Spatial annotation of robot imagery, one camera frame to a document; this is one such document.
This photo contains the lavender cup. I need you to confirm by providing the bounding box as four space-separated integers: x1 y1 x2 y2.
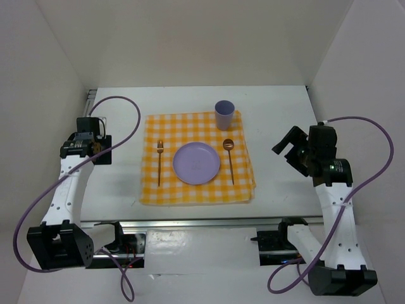
215 100 235 131

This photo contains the copper fork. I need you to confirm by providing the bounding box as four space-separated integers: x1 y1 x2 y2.
157 139 164 186

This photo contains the aluminium front rail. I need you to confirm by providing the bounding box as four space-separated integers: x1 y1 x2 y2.
78 216 325 231

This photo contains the copper spoon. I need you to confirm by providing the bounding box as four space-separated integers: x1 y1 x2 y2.
223 138 235 185

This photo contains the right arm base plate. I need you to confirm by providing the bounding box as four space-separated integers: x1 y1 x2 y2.
250 231 301 266

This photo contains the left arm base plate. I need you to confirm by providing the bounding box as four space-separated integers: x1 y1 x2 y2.
89 232 146 269

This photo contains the yellow checkered cloth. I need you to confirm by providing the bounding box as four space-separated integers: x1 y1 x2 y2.
140 111 256 206

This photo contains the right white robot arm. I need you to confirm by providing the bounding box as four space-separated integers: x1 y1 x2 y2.
272 125 378 296

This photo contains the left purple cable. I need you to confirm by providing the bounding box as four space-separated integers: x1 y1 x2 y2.
12 96 142 302

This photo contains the aluminium rail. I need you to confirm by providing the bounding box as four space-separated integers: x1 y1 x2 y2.
82 89 97 117
78 216 325 231

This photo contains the aluminium left rail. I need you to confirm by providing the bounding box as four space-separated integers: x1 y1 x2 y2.
82 89 97 117

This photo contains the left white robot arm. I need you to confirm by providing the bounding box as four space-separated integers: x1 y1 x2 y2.
27 117 125 272

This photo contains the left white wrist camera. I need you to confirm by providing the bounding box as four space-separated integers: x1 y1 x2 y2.
97 117 107 138

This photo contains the lavender plate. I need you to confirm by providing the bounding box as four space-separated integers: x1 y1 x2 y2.
172 142 220 185

